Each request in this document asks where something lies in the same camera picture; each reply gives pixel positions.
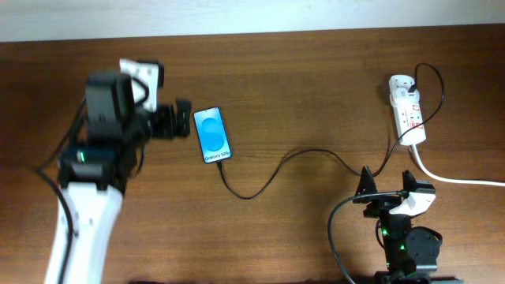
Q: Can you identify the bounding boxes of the white power strip cord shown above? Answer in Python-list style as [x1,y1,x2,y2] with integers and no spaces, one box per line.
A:
[410,143,505,188]

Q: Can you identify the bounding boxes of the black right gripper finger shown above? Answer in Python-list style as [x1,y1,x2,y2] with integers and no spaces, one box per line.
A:
[402,170,417,192]
[353,166,378,204]

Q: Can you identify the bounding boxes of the white power strip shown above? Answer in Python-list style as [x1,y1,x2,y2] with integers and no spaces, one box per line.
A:
[387,74,428,147]

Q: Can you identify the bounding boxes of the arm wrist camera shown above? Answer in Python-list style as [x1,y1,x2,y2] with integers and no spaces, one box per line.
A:
[389,192,436,216]
[119,58,164,112]

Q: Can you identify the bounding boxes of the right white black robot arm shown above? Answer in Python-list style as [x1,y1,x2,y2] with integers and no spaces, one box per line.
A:
[353,166,462,284]

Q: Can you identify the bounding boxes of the white USB charger plug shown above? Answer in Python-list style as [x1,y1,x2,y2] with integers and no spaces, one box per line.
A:
[388,75,420,107]

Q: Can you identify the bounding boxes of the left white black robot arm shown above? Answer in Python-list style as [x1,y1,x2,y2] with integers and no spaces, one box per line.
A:
[43,71,192,283]

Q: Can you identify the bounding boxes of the black USB charging cable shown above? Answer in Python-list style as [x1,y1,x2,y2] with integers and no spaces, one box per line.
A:
[215,62,446,200]

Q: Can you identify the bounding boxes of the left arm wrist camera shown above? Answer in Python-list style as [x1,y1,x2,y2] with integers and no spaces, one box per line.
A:
[119,58,164,112]

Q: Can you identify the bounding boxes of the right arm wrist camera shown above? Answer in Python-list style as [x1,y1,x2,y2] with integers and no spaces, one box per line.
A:
[389,192,436,216]

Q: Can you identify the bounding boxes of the blue Samsung Galaxy smartphone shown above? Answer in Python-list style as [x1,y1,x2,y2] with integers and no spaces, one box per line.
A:
[193,107,232,164]

